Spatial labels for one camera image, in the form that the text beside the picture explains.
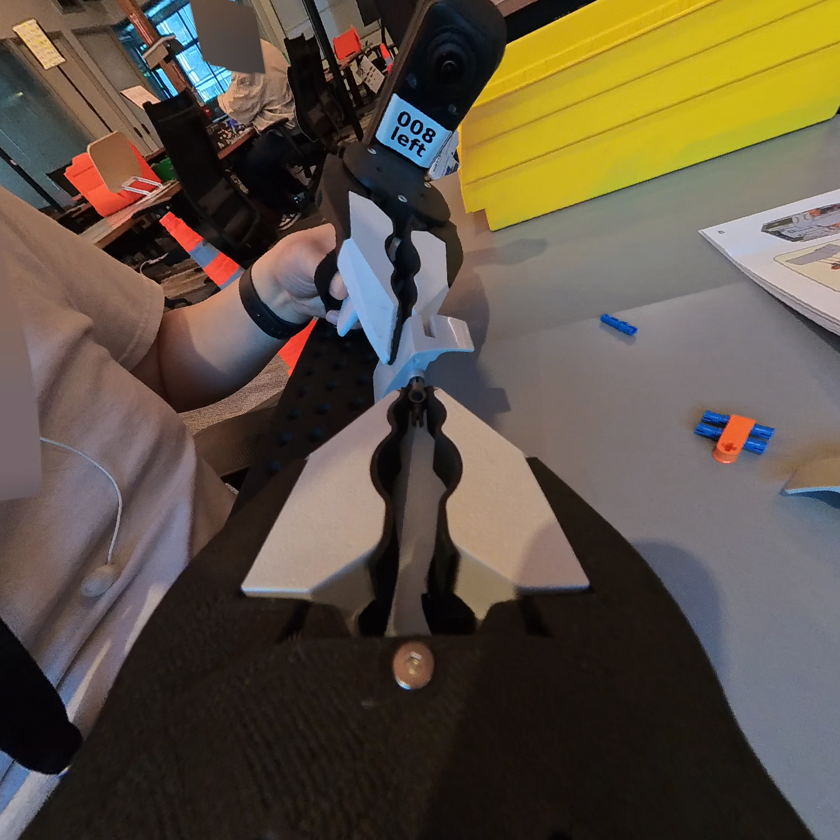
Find black office chair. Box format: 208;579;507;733
142;88;280;265

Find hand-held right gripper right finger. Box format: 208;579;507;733
428;387;589;621

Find person's left forearm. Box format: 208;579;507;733
157;282;317;416

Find white earphone cable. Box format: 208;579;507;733
39;436;126;598

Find black wristband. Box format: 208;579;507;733
238;262;311;341

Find white instruction booklet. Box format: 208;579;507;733
699;190;840;337

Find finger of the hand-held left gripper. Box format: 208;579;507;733
408;226;454;317
327;190;422;366

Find orange traffic cone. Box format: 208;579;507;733
159;211;320;376

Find grey desk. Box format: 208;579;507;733
453;115;840;840

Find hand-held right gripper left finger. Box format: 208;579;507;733
241;390;413;621

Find orange and blue toy assembly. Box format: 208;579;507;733
693;410;776;466

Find person's beige shirt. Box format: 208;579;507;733
0;187;290;840

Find white wall poster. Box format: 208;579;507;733
12;19;67;70

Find orange cooler with beige lid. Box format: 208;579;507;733
63;131;166;218

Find grey toy building piece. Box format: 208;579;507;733
373;315;475;637

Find person's left hand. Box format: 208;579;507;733
252;223;362;330

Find yellow plastic bin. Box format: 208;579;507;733
457;0;840;232

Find grey curved toy piece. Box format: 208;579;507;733
780;456;840;508

